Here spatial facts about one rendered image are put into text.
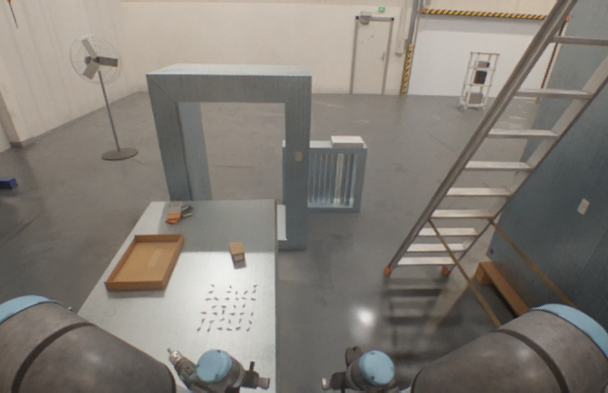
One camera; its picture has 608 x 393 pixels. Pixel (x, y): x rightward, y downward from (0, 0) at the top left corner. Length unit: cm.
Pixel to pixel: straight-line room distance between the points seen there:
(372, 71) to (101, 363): 1031
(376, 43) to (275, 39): 294
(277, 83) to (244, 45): 791
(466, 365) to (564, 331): 14
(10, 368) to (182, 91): 224
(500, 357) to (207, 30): 1034
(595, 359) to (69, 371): 62
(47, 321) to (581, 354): 66
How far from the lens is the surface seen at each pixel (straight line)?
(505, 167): 197
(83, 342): 48
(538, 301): 276
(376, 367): 100
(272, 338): 156
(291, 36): 1019
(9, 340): 54
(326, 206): 363
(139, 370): 49
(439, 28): 1117
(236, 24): 1032
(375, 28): 1043
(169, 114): 265
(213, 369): 100
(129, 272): 206
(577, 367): 52
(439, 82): 1141
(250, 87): 245
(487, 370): 47
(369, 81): 1054
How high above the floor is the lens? 189
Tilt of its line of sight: 29 degrees down
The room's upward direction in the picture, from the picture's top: 1 degrees clockwise
